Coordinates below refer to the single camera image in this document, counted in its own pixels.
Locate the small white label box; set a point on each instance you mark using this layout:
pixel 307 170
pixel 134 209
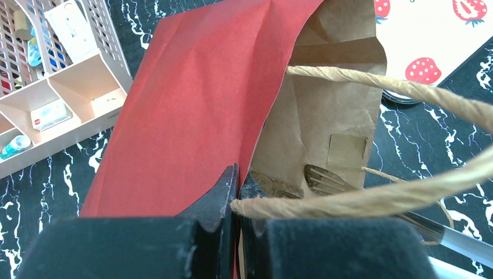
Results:
pixel 50 115

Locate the metal food tongs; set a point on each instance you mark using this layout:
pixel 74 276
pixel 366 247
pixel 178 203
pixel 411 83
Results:
pixel 324 182

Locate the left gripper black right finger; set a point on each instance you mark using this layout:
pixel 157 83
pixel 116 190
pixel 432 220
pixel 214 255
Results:
pixel 333 248

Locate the white card box in organizer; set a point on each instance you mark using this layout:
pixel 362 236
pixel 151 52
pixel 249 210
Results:
pixel 69 23

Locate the blue packet in organizer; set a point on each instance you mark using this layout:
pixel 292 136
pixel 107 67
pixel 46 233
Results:
pixel 33 52

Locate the red brown paper bag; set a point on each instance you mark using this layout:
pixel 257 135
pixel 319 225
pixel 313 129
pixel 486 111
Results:
pixel 269 86

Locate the pink plastic file organizer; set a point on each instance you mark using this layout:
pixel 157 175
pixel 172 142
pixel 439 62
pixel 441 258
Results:
pixel 94 89

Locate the strawberry print cutting board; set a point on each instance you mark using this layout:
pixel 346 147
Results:
pixel 425 41

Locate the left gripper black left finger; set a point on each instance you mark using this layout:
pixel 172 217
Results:
pixel 196 243

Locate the small green white tube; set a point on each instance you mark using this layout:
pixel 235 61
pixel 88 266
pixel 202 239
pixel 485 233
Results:
pixel 15 146

